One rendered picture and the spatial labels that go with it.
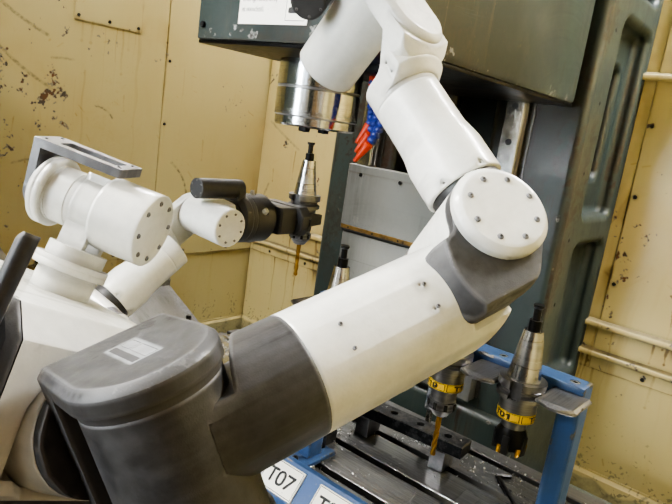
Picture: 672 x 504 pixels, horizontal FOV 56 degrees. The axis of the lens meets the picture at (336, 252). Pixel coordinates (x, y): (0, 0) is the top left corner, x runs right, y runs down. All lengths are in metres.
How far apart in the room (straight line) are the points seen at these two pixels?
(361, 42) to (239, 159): 1.85
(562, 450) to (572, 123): 0.78
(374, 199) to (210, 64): 0.93
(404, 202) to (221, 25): 0.70
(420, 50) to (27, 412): 0.42
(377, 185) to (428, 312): 1.23
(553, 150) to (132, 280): 0.94
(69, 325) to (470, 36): 0.74
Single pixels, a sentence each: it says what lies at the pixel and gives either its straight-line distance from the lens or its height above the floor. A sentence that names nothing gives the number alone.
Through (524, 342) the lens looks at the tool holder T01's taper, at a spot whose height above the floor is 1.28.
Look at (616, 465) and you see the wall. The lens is 1.94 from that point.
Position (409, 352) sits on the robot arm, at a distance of 0.43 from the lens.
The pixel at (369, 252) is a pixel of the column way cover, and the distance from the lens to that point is 1.68.
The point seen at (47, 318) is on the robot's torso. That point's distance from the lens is 0.47.
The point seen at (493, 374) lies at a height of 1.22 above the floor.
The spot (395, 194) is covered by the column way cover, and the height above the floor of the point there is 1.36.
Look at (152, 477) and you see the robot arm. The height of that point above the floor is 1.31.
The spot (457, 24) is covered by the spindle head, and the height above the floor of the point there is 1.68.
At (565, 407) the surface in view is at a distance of 0.85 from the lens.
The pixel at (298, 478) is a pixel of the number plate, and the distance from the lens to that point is 1.09.
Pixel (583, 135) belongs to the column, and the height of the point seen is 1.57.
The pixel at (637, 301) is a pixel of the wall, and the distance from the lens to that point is 1.81.
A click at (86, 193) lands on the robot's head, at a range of 0.58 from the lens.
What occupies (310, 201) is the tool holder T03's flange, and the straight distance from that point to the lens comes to 1.22.
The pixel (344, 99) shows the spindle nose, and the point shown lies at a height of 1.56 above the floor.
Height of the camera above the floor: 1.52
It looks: 12 degrees down
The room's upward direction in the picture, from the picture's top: 8 degrees clockwise
